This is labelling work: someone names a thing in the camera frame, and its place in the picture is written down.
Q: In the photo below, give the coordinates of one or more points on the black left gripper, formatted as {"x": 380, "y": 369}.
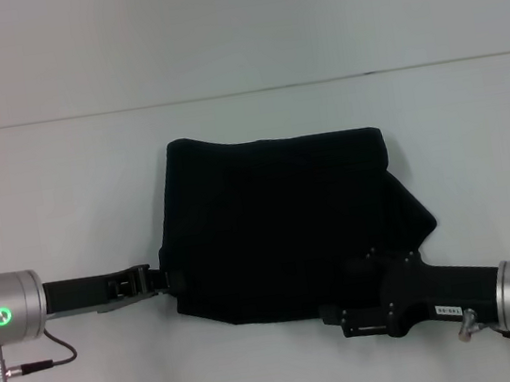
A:
{"x": 89, "y": 292}

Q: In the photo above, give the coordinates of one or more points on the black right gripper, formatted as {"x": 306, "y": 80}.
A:
{"x": 430, "y": 290}

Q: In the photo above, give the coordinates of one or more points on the black shirt with FREE print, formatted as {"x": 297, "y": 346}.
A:
{"x": 288, "y": 224}

